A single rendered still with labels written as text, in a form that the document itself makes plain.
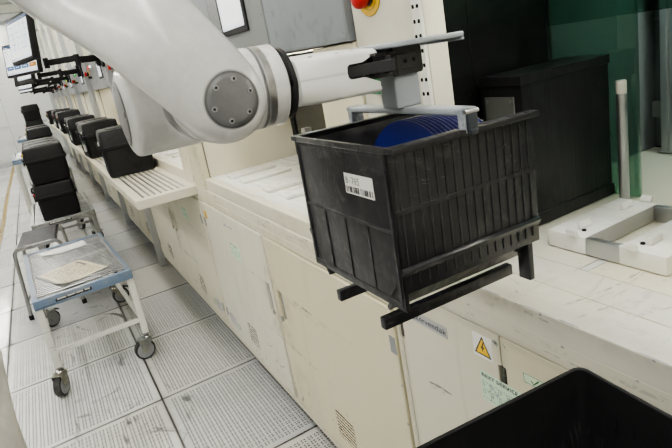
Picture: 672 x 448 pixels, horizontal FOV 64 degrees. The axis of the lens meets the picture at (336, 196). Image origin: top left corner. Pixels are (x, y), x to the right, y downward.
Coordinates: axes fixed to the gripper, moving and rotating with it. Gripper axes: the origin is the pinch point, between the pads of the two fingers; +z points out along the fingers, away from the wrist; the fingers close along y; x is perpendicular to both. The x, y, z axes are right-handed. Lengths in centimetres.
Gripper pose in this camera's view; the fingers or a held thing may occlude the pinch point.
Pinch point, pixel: (396, 60)
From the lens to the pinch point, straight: 66.6
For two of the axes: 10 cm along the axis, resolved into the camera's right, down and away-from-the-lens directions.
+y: 4.8, 1.5, -8.6
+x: -1.7, -9.5, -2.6
